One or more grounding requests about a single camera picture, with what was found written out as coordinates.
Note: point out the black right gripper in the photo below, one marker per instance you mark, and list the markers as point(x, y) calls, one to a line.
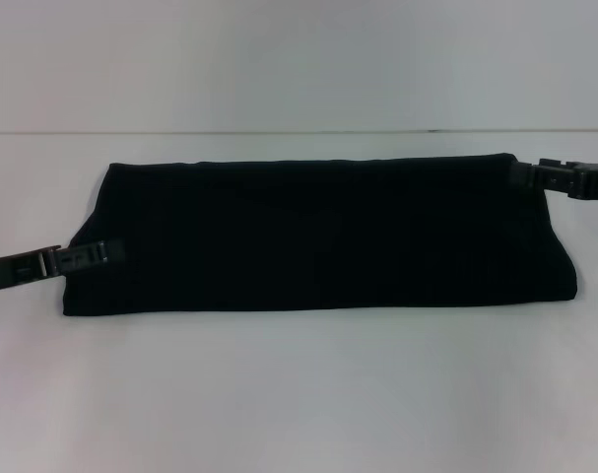
point(594, 182)

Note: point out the black shirt with FREE print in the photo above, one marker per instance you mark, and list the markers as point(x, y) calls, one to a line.
point(303, 236)

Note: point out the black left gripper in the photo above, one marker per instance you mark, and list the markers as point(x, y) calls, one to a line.
point(13, 271)

